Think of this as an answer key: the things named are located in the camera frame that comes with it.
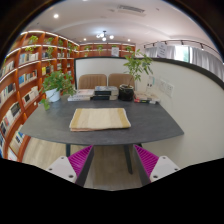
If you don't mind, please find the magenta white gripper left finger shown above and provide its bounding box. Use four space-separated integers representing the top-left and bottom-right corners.
47 145 94 187

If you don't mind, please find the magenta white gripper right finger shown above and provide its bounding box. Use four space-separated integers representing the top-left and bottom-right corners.
134 145 180 186

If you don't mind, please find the folded beige yellow towel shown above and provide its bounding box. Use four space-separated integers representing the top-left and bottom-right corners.
69 108 131 131

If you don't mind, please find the dark grey table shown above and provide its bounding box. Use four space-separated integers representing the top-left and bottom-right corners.
21 96 184 174

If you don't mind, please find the books pile at right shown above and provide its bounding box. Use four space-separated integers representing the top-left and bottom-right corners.
134 91 160 104

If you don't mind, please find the white flat box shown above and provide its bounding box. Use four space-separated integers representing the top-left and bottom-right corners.
68 89 94 101

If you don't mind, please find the stack of dark books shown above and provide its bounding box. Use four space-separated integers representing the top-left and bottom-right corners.
92 86 119 100

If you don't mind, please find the plant in white pot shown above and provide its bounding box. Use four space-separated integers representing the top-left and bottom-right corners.
40 71 76 110

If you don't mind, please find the left tan chair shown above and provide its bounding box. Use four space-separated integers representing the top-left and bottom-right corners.
78 74 107 89

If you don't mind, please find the tan chair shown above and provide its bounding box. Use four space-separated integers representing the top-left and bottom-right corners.
78 74 107 89
108 73 135 88

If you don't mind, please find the right tan chair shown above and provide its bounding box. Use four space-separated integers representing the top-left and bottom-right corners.
108 73 135 88

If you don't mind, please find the tall plant in black pot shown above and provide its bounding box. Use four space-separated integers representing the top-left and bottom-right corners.
119 49 153 101

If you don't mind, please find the orange wooden bookshelf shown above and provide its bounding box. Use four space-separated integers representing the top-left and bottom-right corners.
0 30 135 161

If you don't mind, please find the white window curtain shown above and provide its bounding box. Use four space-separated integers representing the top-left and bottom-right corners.
143 45 224 82

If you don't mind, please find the white hanging sign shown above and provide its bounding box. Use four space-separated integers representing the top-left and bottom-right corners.
157 42 167 58

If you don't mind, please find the ceiling lamp cluster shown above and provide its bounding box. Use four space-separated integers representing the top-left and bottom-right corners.
96 31 114 42

